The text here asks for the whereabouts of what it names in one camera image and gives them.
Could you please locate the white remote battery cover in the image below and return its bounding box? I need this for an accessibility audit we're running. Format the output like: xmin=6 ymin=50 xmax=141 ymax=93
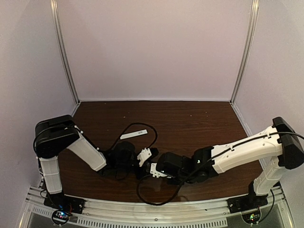
xmin=120 ymin=129 xmax=148 ymax=140

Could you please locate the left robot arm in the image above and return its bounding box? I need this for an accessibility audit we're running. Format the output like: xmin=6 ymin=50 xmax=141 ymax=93
xmin=33 ymin=115 xmax=158 ymax=209

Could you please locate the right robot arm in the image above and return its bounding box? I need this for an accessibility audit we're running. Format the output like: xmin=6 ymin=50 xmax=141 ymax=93
xmin=150 ymin=117 xmax=304 ymax=202

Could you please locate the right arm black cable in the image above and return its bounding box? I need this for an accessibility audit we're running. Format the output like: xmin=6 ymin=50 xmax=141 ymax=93
xmin=137 ymin=132 xmax=304 ymax=206

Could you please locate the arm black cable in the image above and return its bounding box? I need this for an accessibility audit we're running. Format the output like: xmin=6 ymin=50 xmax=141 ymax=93
xmin=137 ymin=132 xmax=304 ymax=206
xmin=33 ymin=122 xmax=159 ymax=181

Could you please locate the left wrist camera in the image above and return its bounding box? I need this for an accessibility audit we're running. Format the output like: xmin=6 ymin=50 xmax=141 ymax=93
xmin=137 ymin=148 xmax=159 ymax=167

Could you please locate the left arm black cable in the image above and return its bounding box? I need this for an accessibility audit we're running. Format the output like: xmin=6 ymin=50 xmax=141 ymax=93
xmin=33 ymin=122 xmax=159 ymax=181

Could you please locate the white slotted front rail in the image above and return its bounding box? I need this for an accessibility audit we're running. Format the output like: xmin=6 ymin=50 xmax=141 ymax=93
xmin=17 ymin=188 xmax=295 ymax=228

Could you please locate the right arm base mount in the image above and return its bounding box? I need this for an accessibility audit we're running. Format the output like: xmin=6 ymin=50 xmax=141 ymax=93
xmin=227 ymin=194 xmax=268 ymax=214

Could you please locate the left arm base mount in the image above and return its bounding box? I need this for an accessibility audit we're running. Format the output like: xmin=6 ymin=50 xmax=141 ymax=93
xmin=43 ymin=194 xmax=85 ymax=214

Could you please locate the aluminium right corner post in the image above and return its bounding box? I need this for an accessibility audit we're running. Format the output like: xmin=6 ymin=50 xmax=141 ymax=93
xmin=230 ymin=0 xmax=259 ymax=105

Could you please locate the aluminium corner post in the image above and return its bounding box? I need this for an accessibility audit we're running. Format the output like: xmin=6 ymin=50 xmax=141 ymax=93
xmin=50 ymin=0 xmax=80 ymax=104
xmin=230 ymin=0 xmax=259 ymax=105

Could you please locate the aluminium left corner post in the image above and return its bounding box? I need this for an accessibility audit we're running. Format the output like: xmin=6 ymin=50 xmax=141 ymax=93
xmin=50 ymin=0 xmax=80 ymax=104

